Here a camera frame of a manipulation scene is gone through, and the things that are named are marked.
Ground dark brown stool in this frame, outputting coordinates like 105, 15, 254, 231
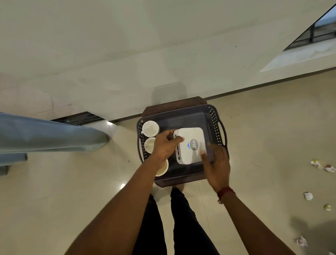
141, 96, 211, 188

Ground person's left forearm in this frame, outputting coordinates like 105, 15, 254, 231
64, 155, 169, 255

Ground person's dark trousers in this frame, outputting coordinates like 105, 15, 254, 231
132, 187, 220, 255

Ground person's right hand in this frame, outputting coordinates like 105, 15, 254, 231
200, 143, 231, 194

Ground dark grey perforated tray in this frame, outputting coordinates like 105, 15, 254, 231
136, 104, 229, 182

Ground red wrist thread band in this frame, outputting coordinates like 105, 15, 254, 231
216, 186, 236, 205

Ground person's right forearm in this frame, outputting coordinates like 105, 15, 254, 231
220, 191, 296, 255

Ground small white cup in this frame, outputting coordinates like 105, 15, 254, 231
141, 120, 160, 138
144, 137, 158, 154

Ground white square router box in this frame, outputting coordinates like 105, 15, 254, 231
173, 127, 208, 166

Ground red floral white mug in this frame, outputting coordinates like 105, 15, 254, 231
154, 158, 169, 177

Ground person's left hand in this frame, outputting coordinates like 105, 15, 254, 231
151, 129, 185, 165

